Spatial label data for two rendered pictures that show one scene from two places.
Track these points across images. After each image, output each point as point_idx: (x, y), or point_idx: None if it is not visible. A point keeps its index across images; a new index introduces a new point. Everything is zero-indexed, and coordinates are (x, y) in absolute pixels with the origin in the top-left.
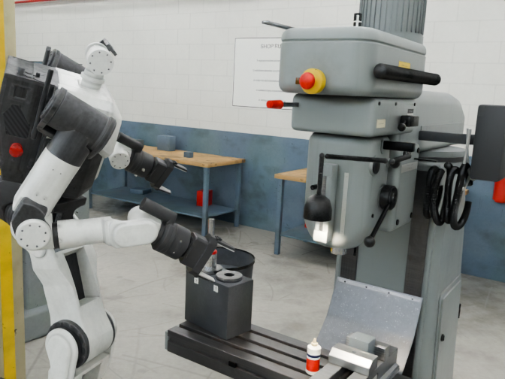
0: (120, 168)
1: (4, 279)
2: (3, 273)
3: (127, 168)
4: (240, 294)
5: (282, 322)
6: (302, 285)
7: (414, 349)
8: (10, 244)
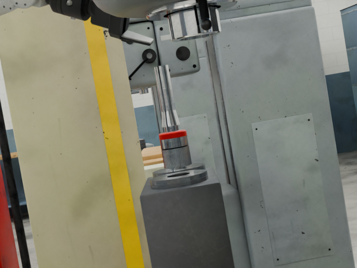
0: (27, 6)
1: (126, 236)
2: (124, 228)
3: (50, 7)
4: (183, 215)
5: None
6: None
7: None
8: (129, 189)
